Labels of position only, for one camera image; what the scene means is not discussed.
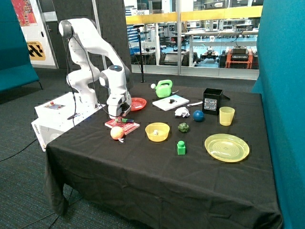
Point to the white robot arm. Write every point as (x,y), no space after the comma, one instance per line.
(84,40)

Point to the green toy block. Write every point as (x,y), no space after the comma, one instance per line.
(181,148)

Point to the white plastic spoon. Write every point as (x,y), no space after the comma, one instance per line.
(194,104)

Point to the orange ball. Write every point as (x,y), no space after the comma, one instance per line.
(117,133)

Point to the green toy watering can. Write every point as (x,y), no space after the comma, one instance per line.
(163,89)

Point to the black floor stand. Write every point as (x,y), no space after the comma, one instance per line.
(137,27)

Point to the green toy pepper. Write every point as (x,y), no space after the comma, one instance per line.
(183,127)

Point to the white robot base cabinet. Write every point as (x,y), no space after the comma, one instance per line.
(59,115)

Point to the black tablecloth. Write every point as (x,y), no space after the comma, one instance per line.
(147,181)

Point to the yellow plastic cup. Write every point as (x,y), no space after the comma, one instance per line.
(226,115)

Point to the blue ball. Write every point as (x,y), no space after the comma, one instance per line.
(198,115)

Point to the teal sofa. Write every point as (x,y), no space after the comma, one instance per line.
(15,67)

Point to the black square container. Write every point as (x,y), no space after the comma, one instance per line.
(212,100)

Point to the yellow plastic plate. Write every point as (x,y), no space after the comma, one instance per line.
(227,148)

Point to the crumpled white paper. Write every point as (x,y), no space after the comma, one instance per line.
(182,112)

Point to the red patterned book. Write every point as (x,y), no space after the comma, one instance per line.
(127,127)

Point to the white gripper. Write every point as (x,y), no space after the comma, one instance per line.
(119,105)

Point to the yellow plastic bowl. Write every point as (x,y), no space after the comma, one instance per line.
(157,132)

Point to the green highlighter blue cap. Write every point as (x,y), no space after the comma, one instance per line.
(125,120)

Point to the red plastic plate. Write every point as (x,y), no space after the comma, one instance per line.
(138,103)

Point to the white thesis book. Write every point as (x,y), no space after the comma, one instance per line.
(164,104)

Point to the teal partition wall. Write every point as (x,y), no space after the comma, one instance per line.
(281,82)

